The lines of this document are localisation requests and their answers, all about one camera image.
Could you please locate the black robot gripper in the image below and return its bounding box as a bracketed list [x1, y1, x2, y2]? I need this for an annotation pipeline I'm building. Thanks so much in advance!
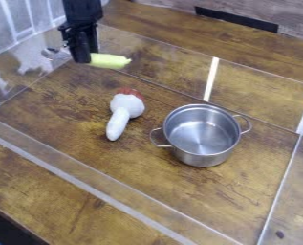
[58, 0, 105, 63]

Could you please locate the black wall baseboard strip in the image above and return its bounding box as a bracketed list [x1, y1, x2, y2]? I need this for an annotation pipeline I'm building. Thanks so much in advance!
[195, 6, 279, 33]

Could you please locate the clear acrylic enclosure panel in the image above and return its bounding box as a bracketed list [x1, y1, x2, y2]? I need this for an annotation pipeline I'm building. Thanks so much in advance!
[0, 26, 303, 245]

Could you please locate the white red toy mushroom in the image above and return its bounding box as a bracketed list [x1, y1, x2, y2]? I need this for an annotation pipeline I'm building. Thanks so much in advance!
[106, 88, 145, 141]

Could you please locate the stainless steel pot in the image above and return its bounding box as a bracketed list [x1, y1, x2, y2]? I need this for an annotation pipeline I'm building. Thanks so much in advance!
[151, 104, 253, 167]

